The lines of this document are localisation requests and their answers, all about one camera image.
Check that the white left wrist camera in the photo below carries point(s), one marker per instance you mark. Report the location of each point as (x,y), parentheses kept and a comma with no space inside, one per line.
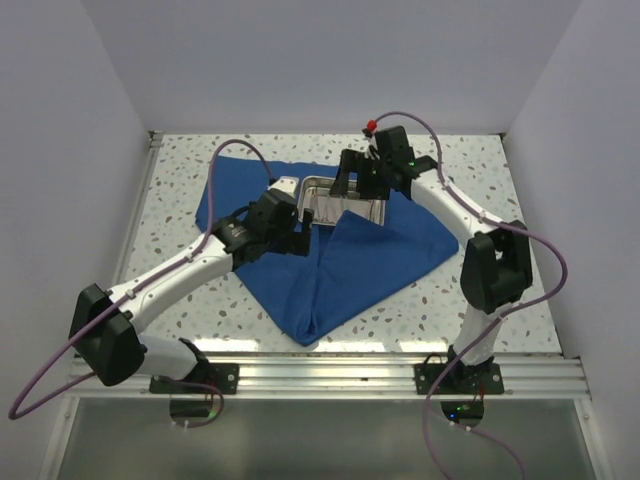
(286,184)

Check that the aluminium rail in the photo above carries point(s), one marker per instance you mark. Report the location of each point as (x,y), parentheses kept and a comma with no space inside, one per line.
(391,376)
(135,207)

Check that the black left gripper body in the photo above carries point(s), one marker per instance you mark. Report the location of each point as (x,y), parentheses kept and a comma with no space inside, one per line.
(279,237)

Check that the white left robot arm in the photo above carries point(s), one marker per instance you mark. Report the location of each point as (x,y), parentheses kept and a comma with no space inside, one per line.
(108,326)

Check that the aluminium front rail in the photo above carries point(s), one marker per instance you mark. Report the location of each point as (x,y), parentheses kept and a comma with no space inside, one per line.
(391,376)

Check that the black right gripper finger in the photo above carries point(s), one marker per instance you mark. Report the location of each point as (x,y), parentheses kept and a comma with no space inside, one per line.
(347,165)
(368,184)

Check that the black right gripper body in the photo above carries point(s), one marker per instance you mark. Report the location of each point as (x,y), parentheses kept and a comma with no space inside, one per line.
(363,161)

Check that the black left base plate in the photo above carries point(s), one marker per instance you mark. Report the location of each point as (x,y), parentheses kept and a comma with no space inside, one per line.
(222,376)

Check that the aluminium left side rail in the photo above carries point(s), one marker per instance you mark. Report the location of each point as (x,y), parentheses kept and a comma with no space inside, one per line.
(135,207)

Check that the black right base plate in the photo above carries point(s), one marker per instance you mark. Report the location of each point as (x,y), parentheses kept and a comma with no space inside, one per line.
(483,379)

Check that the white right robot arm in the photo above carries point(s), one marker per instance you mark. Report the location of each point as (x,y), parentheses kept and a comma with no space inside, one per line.
(497,266)

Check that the stainless steel instrument tray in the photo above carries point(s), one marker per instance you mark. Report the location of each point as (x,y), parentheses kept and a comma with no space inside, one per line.
(327,210)

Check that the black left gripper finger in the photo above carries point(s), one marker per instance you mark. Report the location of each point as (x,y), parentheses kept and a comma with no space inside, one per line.
(296,243)
(307,219)

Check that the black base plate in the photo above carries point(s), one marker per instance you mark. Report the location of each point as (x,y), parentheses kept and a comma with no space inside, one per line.
(483,379)
(222,376)

